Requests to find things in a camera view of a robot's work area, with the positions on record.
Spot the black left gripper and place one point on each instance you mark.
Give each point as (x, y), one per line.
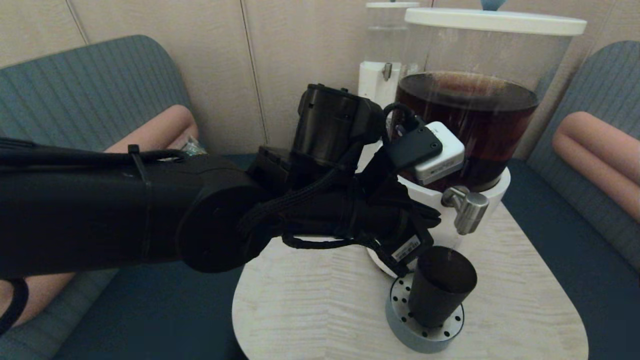
(390, 225)

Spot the steel dispenser tap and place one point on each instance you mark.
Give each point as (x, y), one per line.
(470, 210)

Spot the large tea dispenser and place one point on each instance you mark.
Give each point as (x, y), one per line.
(490, 125)

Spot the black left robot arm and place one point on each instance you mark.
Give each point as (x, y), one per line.
(100, 210)

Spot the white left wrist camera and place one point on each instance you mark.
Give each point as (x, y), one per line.
(442, 155)

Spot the green patterned snack packet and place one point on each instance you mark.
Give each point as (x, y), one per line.
(192, 146)

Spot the large blue-grey perforated drip tray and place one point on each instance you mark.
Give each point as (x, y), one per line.
(405, 330)

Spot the black tapered cup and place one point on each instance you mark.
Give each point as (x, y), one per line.
(440, 290)

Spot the pink bolster cushion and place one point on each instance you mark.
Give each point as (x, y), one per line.
(155, 130)
(600, 155)

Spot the dark blue seat cushion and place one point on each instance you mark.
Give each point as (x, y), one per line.
(150, 310)
(575, 265)

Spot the small clear water dispenser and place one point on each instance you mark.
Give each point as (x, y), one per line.
(385, 50)

